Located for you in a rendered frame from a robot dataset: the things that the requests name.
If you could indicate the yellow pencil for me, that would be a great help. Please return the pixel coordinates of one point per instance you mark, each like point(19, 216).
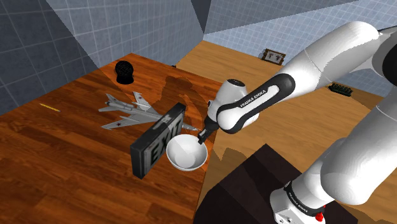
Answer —
point(49, 107)

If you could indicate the black sign box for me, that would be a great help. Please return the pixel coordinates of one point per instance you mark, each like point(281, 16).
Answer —
point(155, 139)

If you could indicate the grey toy jet plane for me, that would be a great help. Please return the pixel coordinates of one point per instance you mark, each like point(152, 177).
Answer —
point(133, 113)

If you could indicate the white bowl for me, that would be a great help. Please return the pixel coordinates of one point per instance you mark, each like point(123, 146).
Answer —
point(186, 153)

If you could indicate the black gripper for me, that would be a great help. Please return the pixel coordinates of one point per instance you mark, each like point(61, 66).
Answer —
point(211, 124)

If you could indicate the black ribbed bar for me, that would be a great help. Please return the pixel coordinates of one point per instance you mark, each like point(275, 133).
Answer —
point(340, 89)

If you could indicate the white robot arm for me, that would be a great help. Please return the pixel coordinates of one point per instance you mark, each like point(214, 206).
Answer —
point(335, 62)

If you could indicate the black round speaker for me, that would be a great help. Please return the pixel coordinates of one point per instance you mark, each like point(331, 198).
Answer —
point(124, 72)

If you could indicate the dark robot stand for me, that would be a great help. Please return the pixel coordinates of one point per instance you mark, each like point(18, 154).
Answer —
point(248, 192)

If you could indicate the brown framed wall plate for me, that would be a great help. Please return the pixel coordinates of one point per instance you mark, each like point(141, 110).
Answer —
point(273, 56)

